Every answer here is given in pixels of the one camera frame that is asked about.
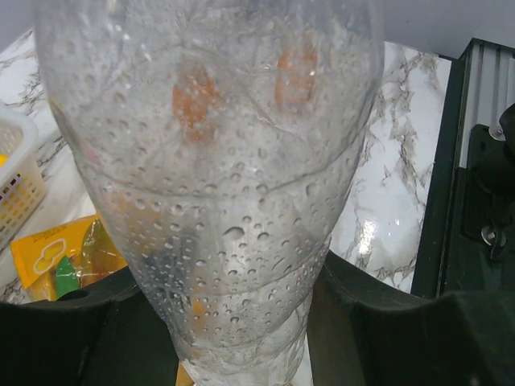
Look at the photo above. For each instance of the white plastic basket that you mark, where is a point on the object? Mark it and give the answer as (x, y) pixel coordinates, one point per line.
(22, 185)

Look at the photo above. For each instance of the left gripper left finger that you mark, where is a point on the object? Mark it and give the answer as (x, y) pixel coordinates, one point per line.
(104, 334)

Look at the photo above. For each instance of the clear plastic bottle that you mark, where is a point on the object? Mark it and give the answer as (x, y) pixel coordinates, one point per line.
(218, 141)

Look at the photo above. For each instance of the orange mango gummy bag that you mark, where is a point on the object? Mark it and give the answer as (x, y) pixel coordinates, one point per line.
(55, 262)

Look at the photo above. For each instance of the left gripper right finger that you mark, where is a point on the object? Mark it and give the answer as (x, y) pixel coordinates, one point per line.
(363, 332)

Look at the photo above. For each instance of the black base frame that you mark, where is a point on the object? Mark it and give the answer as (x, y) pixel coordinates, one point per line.
(467, 240)

